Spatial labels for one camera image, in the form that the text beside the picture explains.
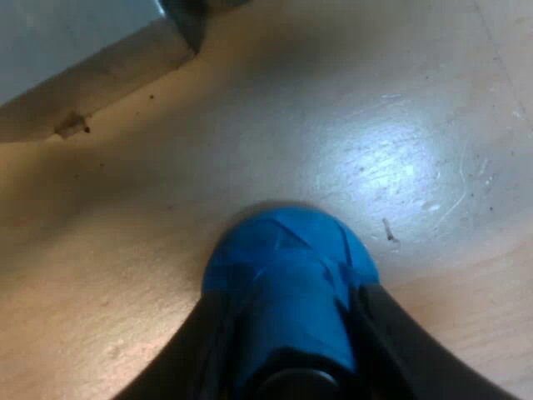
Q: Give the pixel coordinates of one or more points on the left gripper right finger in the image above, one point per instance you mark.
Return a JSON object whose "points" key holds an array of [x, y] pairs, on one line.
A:
{"points": [[399, 346]]}

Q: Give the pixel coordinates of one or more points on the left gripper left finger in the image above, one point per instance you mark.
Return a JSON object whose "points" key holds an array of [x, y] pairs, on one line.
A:
{"points": [[200, 350]]}

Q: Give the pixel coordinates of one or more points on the bright blue tamper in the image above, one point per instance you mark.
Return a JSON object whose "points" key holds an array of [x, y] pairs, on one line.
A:
{"points": [[291, 291]]}

